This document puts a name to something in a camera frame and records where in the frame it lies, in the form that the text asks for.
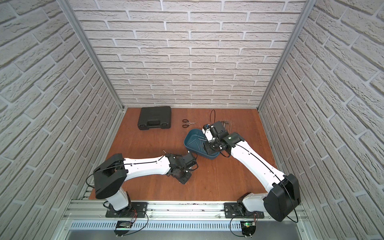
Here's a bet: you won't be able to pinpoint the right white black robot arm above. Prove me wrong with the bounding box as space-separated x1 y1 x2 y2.
202 121 301 222

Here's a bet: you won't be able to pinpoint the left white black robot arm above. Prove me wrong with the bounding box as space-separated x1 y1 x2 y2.
91 153 199 212

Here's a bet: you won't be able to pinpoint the teal plastic storage box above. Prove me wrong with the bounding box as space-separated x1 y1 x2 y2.
184 129 219 160

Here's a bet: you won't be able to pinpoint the black plastic tool case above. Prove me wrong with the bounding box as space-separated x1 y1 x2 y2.
138 106 172 130

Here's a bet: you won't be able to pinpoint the left controller board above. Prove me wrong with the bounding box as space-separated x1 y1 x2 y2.
115 221 133 231

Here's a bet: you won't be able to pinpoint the right controller board green light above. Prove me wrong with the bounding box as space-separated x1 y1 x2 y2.
240 221 256 232

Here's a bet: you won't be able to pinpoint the black handled scissors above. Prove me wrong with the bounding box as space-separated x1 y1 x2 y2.
182 119 197 128

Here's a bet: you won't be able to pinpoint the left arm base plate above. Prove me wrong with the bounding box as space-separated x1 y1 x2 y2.
106 202 148 219

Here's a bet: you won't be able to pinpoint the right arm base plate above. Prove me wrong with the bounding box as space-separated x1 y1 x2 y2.
224 202 265 219

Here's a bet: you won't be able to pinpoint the aluminium front rail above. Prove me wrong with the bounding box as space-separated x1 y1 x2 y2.
64 199 308 223

